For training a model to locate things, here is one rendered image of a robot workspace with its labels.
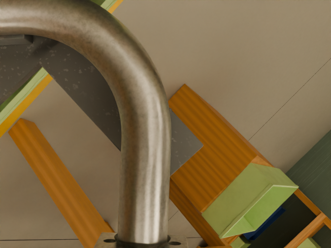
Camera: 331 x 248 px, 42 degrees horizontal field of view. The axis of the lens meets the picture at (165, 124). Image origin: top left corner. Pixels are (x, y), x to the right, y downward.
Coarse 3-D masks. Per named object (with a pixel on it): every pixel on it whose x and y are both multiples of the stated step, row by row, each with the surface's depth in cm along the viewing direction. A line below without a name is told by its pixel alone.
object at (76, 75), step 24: (0, 48) 29; (24, 48) 29; (48, 48) 29; (72, 48) 29; (0, 72) 29; (24, 72) 29; (48, 72) 29; (72, 72) 29; (96, 72) 29; (0, 96) 29; (72, 96) 29; (96, 96) 29; (96, 120) 29; (120, 120) 29; (120, 144) 29; (192, 144) 30
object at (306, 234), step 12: (300, 192) 539; (312, 204) 530; (276, 216) 589; (324, 216) 518; (264, 228) 591; (312, 228) 520; (228, 240) 558; (240, 240) 563; (252, 240) 582; (300, 240) 523; (312, 240) 548
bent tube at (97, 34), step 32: (0, 0) 24; (32, 0) 24; (64, 0) 25; (0, 32) 26; (32, 32) 26; (64, 32) 25; (96, 32) 24; (128, 32) 25; (96, 64) 25; (128, 64) 24; (128, 96) 25; (160, 96) 25; (128, 128) 25; (160, 128) 25; (128, 160) 25; (160, 160) 25; (128, 192) 25; (160, 192) 25; (128, 224) 25; (160, 224) 25
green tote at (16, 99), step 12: (96, 0) 40; (108, 0) 39; (36, 72) 40; (24, 84) 40; (36, 84) 41; (12, 96) 40; (24, 96) 41; (0, 108) 41; (12, 108) 41; (0, 120) 41
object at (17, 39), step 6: (0, 36) 27; (6, 36) 27; (12, 36) 27; (18, 36) 27; (24, 36) 27; (30, 36) 29; (0, 42) 28; (6, 42) 28; (12, 42) 28; (18, 42) 29; (24, 42) 29; (30, 42) 29
